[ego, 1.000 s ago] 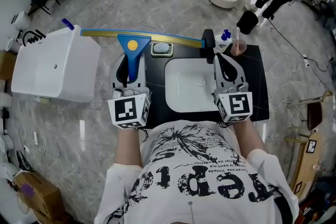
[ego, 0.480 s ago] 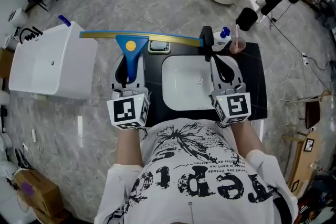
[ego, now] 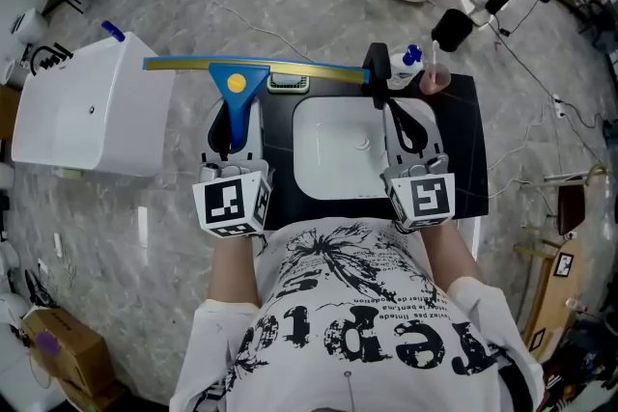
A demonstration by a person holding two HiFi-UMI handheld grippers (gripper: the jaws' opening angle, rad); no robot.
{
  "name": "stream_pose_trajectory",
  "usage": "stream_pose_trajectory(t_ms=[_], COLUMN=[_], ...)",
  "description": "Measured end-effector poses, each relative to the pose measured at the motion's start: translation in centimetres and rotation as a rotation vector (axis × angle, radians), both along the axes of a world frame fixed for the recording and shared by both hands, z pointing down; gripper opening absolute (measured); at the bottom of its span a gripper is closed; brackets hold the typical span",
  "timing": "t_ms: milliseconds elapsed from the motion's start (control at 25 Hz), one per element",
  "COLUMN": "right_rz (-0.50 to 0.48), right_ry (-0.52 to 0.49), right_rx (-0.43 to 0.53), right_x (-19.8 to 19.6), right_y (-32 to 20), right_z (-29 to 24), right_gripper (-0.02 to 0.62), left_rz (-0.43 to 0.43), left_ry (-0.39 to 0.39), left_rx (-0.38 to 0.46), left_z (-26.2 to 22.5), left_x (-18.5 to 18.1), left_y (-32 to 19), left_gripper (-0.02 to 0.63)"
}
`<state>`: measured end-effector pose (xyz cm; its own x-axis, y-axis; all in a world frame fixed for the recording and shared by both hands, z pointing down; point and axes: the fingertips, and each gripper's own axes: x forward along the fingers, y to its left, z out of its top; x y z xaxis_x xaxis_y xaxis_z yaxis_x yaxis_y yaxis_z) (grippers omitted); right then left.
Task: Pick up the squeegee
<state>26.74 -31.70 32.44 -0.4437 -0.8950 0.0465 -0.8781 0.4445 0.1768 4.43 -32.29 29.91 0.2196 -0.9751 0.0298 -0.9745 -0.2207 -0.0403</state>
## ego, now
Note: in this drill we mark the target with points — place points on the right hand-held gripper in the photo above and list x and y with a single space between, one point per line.
425 200

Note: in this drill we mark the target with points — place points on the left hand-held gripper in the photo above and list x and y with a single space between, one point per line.
224 202

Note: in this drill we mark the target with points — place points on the blue squeegee with gold blade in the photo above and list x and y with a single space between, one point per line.
240 103

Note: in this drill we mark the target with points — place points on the person's right forearm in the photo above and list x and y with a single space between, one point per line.
446 255

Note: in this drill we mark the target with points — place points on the person's left forearm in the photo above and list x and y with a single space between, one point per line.
232 265

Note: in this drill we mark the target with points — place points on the pink cup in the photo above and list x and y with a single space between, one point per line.
437 84

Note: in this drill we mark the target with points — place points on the white bottle with blue cap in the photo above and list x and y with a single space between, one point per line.
401 72

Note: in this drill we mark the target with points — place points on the black vanity counter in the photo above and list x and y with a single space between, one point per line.
463 149

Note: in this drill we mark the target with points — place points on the black faucet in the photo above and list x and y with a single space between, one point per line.
376 63

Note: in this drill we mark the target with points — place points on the white sink basin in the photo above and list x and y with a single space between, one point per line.
338 145

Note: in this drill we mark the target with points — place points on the pink toothbrush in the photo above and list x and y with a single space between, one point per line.
434 58

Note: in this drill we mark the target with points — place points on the green and white soap dish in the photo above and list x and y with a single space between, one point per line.
288 84

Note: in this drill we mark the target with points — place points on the black waste bin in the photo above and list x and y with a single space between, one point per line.
451 31

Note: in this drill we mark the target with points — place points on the small black tap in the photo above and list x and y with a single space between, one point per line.
48 58

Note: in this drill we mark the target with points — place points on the person's white printed shirt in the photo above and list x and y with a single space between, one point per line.
347 328

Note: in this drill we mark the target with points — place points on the white round container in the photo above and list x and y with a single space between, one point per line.
29 26

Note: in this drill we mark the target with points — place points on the wooden table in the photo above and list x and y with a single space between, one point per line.
555 294

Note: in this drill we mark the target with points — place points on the cardboard box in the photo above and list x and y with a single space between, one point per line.
72 347

